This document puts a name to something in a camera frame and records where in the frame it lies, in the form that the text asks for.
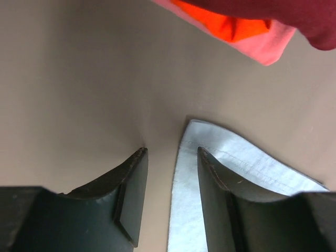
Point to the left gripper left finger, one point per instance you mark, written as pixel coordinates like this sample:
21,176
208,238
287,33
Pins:
102,215

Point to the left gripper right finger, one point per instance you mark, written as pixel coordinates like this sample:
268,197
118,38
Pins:
242,216

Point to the blue t shirt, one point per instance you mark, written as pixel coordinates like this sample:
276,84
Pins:
186,225

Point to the pink folded t shirt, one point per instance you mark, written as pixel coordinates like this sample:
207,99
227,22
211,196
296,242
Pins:
265,48

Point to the orange folded t shirt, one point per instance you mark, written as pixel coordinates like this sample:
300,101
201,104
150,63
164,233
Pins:
229,29

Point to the dark red folded t shirt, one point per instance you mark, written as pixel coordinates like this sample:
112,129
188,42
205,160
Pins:
314,19

